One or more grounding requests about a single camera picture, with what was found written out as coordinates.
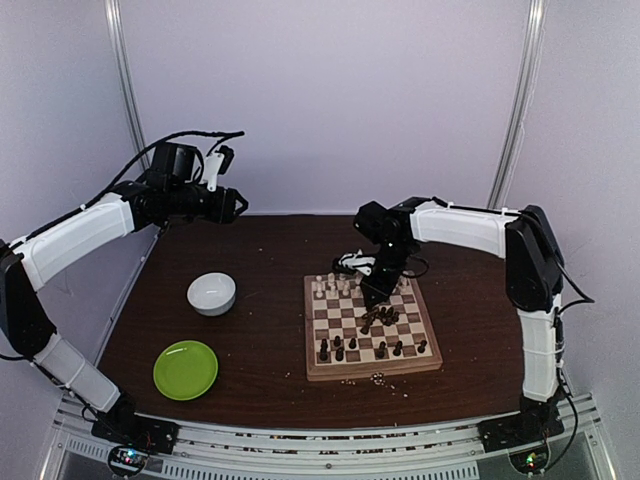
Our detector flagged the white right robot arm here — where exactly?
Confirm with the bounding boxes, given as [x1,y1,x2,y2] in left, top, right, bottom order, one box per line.
[353,197,574,442]

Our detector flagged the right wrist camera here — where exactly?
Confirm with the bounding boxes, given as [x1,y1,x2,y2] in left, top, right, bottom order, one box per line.
[332,250,376,276]

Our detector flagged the aluminium front frame rail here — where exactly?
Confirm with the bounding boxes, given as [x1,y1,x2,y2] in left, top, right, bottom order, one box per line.
[49,389,601,480]

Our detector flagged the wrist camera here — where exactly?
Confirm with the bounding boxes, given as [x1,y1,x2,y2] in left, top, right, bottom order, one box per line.
[200,145,235,192]
[332,250,376,276]

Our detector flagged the green plate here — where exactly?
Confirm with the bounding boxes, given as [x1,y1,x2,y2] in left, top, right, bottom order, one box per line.
[153,340,219,401]

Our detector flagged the white ceramic bowl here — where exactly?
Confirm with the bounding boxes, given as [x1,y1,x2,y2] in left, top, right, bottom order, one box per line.
[187,272,236,317]

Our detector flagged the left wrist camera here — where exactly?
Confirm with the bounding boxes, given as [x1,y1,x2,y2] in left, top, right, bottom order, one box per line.
[200,145,235,192]

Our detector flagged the aluminium corner frame post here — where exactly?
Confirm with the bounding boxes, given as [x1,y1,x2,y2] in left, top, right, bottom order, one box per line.
[104,0,145,151]

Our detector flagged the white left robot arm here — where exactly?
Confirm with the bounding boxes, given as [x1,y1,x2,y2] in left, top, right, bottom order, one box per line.
[1,130,248,444]

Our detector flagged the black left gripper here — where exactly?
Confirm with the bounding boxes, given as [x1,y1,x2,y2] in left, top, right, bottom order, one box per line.
[168,182,248,223]

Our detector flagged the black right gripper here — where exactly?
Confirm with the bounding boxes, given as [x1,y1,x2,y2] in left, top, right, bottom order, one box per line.
[360,240,413,307]

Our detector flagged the right aluminium corner post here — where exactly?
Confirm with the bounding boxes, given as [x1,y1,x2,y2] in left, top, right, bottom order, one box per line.
[487,0,548,209]

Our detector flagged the dark rook chess piece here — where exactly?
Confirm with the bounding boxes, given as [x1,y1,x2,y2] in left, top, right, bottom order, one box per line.
[318,339,331,363]

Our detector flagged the wooden chess board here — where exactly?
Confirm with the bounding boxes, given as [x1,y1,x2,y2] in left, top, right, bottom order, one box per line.
[303,273,443,382]

